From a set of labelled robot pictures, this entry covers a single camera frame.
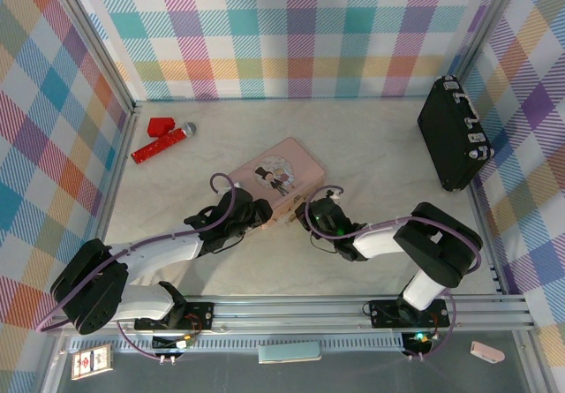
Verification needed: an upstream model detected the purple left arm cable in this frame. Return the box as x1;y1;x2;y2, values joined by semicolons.
37;172;267;361

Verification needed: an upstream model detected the grey slotted cable duct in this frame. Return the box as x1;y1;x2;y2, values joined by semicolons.
65;336;407;352

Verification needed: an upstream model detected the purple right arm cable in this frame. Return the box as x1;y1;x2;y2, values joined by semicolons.
306;184;483;361

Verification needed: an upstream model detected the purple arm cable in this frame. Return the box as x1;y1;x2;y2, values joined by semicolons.
37;172;267;361
306;184;483;361

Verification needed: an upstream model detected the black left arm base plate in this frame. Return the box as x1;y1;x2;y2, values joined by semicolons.
134;302;215;330

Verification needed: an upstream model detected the black briefcase with metal fittings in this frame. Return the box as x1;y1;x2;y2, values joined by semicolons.
417;74;494;193

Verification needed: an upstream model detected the long aluminium frame rail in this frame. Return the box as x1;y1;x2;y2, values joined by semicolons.
48;294;538;336

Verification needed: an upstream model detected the aluminium frame post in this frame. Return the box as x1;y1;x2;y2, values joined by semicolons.
43;0;136;114
456;0;529;85

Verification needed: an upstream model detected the light blue eraser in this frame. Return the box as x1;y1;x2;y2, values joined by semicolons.
257;341;322;366

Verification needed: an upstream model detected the thin black cable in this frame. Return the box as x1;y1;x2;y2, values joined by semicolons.
308;232;337;255

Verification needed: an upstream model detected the red card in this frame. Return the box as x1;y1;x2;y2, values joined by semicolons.
70;343;114;382

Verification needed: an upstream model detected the small red block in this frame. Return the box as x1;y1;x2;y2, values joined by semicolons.
147;117;177;140

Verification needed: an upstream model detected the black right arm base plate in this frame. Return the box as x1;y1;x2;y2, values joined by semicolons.
368;298;451;329

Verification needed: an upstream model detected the small circuit board with wires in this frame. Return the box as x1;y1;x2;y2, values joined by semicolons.
401;330;437;352
152;333;196;352

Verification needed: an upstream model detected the red glitter toy microphone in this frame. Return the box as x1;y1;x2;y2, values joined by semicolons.
131;121;199;165

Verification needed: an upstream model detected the pink tin box with cartoon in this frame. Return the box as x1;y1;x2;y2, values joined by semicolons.
227;136;328;230

